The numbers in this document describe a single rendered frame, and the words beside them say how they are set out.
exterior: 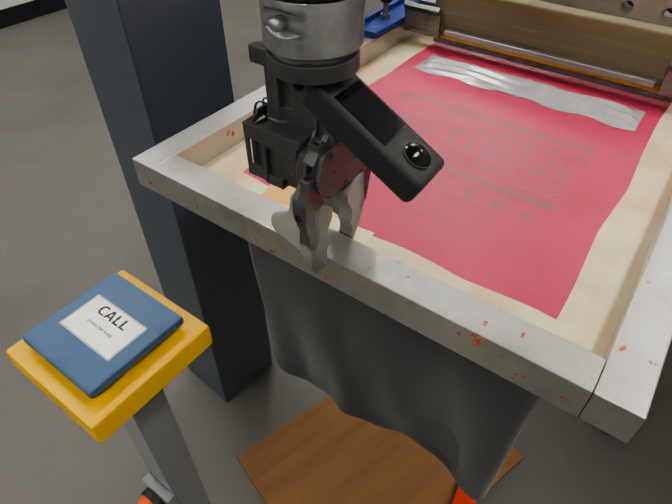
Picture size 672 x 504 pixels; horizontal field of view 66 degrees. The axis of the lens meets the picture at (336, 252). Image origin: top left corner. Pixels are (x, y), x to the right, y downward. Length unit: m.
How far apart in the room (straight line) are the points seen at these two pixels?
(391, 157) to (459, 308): 0.15
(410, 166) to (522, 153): 0.38
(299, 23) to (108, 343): 0.31
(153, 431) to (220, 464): 0.88
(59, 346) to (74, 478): 1.10
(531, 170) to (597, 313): 0.24
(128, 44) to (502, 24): 0.60
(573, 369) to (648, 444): 1.26
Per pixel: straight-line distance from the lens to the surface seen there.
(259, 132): 0.45
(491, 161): 0.72
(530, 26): 0.96
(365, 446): 1.47
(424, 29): 1.03
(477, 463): 0.80
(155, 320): 0.50
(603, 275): 0.60
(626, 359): 0.48
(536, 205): 0.66
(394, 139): 0.40
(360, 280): 0.49
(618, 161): 0.79
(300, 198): 0.43
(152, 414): 0.61
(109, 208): 2.34
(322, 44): 0.38
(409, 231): 0.59
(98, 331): 0.51
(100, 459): 1.60
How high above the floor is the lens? 1.34
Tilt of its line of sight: 43 degrees down
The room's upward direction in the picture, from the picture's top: straight up
